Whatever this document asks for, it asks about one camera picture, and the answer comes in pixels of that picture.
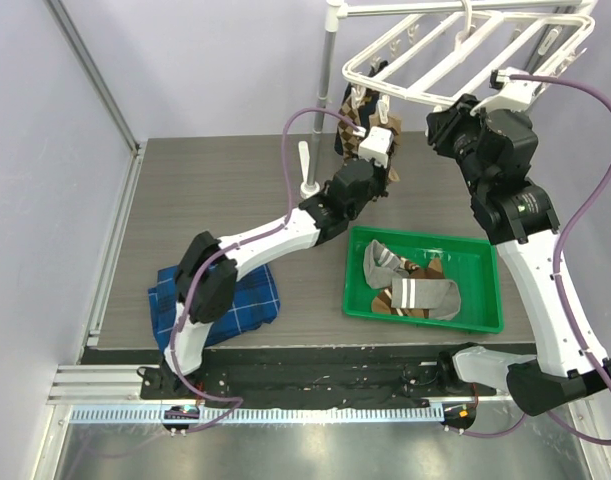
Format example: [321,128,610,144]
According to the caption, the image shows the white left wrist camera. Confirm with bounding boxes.
[358,127,392,168]

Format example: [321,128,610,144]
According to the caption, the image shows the grey white drying rack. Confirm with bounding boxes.
[297,0,604,201]

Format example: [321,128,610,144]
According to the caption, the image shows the brown argyle sock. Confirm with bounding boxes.
[369,113,402,184]
[334,96,367,162]

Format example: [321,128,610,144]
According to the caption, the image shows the grey sock white stripes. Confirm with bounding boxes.
[363,240,409,289]

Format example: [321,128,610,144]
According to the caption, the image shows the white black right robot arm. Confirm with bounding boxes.
[427,94,611,416]

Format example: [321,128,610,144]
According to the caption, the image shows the dark navy patterned sock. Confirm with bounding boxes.
[341,84,380,129]

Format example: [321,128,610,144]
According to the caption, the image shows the white plastic clip hanger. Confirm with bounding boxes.
[336,1,596,112]

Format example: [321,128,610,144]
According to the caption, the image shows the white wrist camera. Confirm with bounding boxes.
[470,67,543,117]
[358,127,392,168]

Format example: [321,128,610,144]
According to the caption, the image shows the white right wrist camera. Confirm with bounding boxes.
[470,67,543,117]

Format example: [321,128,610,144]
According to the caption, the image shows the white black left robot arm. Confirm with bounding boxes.
[162,159,390,399]

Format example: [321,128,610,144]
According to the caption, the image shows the blue plaid folded cloth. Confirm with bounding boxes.
[148,265,281,352]

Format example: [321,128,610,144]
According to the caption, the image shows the green plastic tray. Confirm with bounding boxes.
[343,227,504,334]

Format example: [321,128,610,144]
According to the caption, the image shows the white slotted cable duct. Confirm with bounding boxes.
[69,404,444,425]

